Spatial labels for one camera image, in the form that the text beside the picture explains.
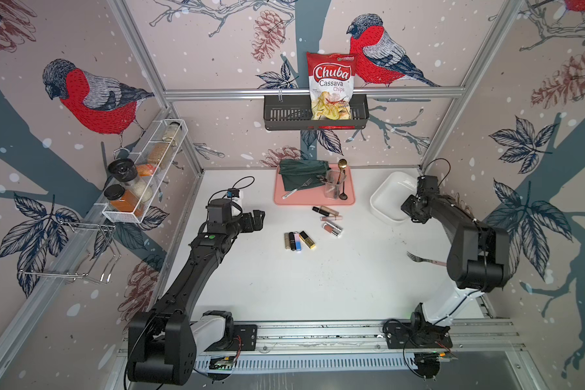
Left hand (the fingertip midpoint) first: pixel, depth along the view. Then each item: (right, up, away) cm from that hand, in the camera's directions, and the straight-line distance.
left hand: (256, 208), depth 84 cm
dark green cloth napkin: (+13, +15, +34) cm, 40 cm away
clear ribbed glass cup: (+30, +7, +22) cm, 38 cm away
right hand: (+59, 0, +13) cm, 61 cm away
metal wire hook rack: (-36, -7, -29) cm, 47 cm away
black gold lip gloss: (+26, -3, +20) cm, 33 cm away
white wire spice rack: (-31, +16, -9) cm, 36 cm away
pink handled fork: (+60, -20, +6) cm, 64 cm away
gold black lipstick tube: (+19, -14, +9) cm, 25 cm away
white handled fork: (+18, +9, +30) cm, 36 cm away
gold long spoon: (+34, +18, +22) cm, 45 cm away
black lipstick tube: (+12, -13, +11) cm, 21 cm away
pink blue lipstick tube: (+14, -14, +10) cm, 23 cm away
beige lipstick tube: (+10, -14, +11) cm, 20 cm away
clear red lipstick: (+29, -10, +14) cm, 33 cm away
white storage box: (+55, +5, +19) cm, 59 cm away
